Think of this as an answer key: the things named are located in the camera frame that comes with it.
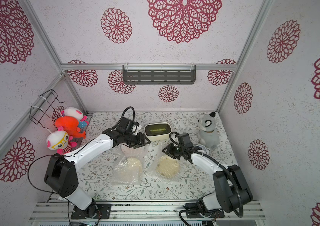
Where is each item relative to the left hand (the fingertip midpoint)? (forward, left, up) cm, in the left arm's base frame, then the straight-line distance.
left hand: (148, 143), depth 82 cm
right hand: (-1, -8, -6) cm, 10 cm away
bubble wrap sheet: (+3, -3, -17) cm, 17 cm away
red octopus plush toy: (+12, +50, +3) cm, 51 cm away
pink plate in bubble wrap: (+1, +11, -12) cm, 16 cm away
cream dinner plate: (-8, -12, -15) cm, 20 cm away
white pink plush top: (+23, +51, +3) cm, 56 cm away
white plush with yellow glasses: (0, +50, +4) cm, 50 cm away
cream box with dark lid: (+18, -5, -13) cm, 22 cm away
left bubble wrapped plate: (-12, +13, -13) cm, 22 cm away
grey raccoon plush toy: (+9, -39, -6) cm, 41 cm away
